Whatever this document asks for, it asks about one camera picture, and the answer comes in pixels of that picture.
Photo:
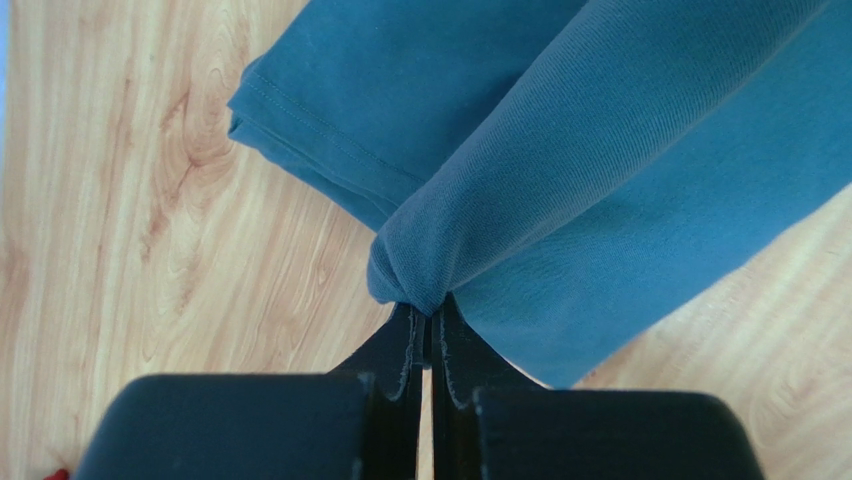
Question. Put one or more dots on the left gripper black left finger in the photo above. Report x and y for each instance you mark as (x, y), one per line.
(358, 421)

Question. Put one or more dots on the red object under hat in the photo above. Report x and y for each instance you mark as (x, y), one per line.
(59, 474)

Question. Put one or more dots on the grey-blue t shirt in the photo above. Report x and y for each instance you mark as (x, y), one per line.
(571, 171)

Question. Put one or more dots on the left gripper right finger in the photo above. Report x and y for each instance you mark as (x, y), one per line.
(493, 422)

